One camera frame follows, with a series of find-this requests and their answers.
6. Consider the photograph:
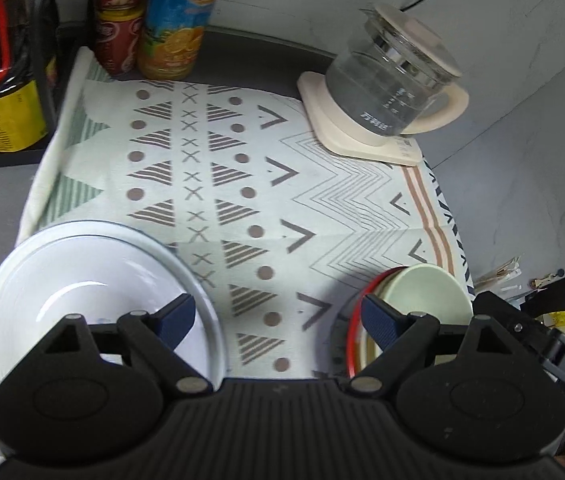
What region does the white red-rimmed bowl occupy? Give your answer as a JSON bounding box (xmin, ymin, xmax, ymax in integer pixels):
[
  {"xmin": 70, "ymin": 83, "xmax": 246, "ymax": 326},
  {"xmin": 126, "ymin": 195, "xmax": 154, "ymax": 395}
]
[{"xmin": 345, "ymin": 266, "xmax": 415, "ymax": 378}]

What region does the patterned tablecloth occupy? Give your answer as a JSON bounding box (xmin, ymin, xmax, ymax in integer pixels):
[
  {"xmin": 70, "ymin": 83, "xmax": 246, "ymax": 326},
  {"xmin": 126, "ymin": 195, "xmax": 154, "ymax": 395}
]
[{"xmin": 16, "ymin": 46, "xmax": 478, "ymax": 382}]

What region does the bundle of pale chopsticks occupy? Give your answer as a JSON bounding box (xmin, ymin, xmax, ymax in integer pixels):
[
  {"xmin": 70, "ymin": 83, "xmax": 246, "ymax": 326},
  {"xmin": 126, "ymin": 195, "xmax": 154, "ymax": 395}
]
[{"xmin": 476, "ymin": 256, "xmax": 524, "ymax": 287}]

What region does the orange juice bottle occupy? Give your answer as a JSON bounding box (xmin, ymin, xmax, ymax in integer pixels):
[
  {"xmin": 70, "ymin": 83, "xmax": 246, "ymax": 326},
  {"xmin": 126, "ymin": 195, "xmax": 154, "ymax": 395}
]
[{"xmin": 136, "ymin": 0, "xmax": 234, "ymax": 81}]

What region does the dark bottle with red handle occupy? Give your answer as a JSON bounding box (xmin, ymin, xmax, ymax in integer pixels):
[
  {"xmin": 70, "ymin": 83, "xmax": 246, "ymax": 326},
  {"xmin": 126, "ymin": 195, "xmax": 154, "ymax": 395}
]
[{"xmin": 0, "ymin": 0, "xmax": 66, "ymax": 171}]

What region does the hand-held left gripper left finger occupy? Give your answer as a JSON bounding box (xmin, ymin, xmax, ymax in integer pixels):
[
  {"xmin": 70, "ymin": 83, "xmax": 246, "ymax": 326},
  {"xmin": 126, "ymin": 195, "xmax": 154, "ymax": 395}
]
[{"xmin": 37, "ymin": 294, "xmax": 214, "ymax": 395}]

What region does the small white printed plate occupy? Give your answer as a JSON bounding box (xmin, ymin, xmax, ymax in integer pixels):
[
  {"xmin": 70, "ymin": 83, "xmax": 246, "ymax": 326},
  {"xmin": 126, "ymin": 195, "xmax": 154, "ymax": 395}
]
[{"xmin": 0, "ymin": 219, "xmax": 226, "ymax": 393}]

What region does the glass kettle with cream handle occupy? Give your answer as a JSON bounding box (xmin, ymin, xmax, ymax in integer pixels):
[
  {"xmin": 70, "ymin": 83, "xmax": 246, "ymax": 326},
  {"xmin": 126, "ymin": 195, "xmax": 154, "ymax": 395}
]
[{"xmin": 325, "ymin": 2, "xmax": 470, "ymax": 137}]

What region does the pale green bowl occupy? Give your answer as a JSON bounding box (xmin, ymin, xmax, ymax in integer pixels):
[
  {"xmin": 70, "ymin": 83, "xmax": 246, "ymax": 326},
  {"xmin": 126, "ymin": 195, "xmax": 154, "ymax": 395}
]
[{"xmin": 375, "ymin": 263, "xmax": 474, "ymax": 361}]

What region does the grey patterned plate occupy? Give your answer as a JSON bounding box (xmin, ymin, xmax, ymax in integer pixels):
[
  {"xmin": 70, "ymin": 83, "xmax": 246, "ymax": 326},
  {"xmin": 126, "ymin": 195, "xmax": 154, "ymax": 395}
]
[{"xmin": 320, "ymin": 307, "xmax": 354, "ymax": 378}]

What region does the cream kettle base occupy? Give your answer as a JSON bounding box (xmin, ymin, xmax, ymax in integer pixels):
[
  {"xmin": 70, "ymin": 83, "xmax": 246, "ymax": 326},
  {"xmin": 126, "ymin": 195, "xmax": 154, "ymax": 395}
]
[{"xmin": 296, "ymin": 71, "xmax": 424, "ymax": 166}]

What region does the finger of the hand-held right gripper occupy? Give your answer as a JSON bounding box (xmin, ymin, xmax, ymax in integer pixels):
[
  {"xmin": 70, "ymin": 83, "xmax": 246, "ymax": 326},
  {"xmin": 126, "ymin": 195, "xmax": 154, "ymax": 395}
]
[{"xmin": 473, "ymin": 290, "xmax": 563, "ymax": 367}]

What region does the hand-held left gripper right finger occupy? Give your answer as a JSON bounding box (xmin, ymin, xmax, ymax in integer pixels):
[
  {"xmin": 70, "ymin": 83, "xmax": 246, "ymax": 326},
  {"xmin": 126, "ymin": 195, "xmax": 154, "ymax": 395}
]
[{"xmin": 349, "ymin": 294, "xmax": 521, "ymax": 395}]

